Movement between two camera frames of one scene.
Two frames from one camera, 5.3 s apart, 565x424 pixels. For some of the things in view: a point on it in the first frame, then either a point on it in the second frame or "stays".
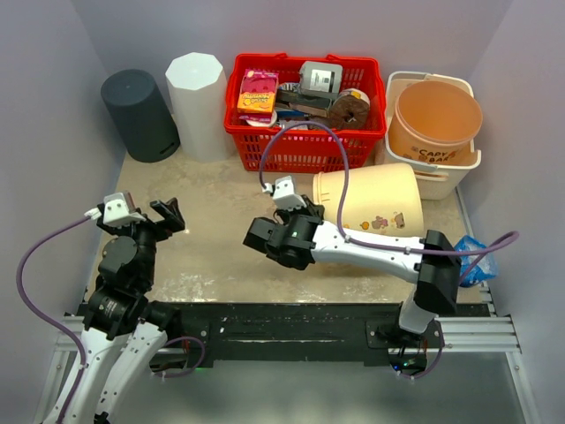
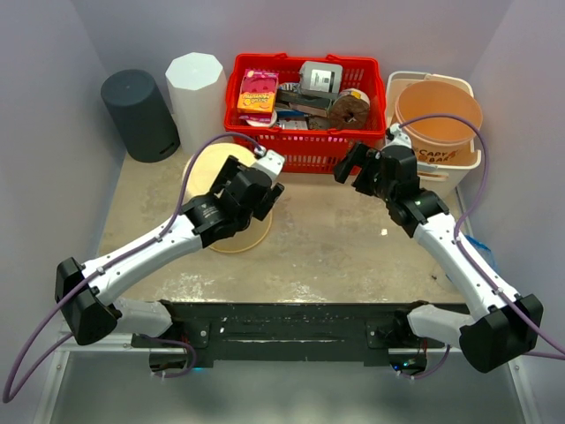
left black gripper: (155, 226) -> (246, 186)
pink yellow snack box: (257, 95) stays
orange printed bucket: (434, 122) stays
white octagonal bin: (198, 86) stays
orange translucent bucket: (380, 199) -> (200, 182)
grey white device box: (320, 79) stays
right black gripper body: (312, 212) -> (365, 172)
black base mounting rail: (283, 334) stays
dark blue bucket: (146, 129) stays
